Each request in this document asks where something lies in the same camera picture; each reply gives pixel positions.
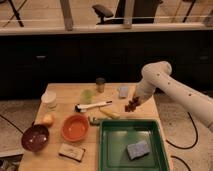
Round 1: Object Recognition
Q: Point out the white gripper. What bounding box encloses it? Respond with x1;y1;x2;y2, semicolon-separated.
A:
133;79;156;104

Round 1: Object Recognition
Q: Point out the dark grape bunch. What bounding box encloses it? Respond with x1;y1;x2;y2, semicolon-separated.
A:
125;97;139;112

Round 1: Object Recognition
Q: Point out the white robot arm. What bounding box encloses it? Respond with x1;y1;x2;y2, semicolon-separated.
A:
133;61;213;132

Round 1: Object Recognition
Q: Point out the red orange bowl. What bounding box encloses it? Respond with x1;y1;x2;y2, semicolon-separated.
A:
61;114;89;142

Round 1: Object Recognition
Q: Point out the dark maroon bowl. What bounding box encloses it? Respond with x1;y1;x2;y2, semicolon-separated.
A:
21;124;49;152

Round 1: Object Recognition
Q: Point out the light blue small block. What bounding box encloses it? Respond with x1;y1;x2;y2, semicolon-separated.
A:
118;85;129;98

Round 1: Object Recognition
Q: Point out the yellow banana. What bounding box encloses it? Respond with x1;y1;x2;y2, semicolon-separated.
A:
100;108;120;119

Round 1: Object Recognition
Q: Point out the small spice jar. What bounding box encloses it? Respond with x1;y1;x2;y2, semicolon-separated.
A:
95;77;106;93

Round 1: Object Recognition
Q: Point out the green plastic tray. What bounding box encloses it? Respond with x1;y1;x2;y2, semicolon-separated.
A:
98;120;170;171

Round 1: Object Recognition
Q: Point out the green transparent cup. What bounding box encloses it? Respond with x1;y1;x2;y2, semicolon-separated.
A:
81;89;93;104

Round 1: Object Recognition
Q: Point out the blue grey sponge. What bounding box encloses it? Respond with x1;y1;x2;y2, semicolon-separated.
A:
127;140;150;160

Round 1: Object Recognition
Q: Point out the green toy piece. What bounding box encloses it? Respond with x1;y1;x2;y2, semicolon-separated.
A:
88;117;100;126

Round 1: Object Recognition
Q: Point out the black office chair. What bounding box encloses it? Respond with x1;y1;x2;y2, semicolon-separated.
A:
92;4;114;24

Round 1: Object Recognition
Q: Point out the brown rectangular block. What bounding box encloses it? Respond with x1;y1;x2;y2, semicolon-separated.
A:
59;143;85;162

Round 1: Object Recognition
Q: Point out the white plastic cup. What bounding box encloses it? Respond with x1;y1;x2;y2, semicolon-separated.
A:
41;91;56;109

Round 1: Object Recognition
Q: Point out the small yellow apple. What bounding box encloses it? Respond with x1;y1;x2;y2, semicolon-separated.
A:
42;114;54;126

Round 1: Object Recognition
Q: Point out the dark cabinet row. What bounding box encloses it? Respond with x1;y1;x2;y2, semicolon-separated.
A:
0;31;213;99

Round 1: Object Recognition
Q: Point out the black cable on floor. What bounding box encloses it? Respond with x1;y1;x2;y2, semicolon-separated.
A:
165;111;199;150

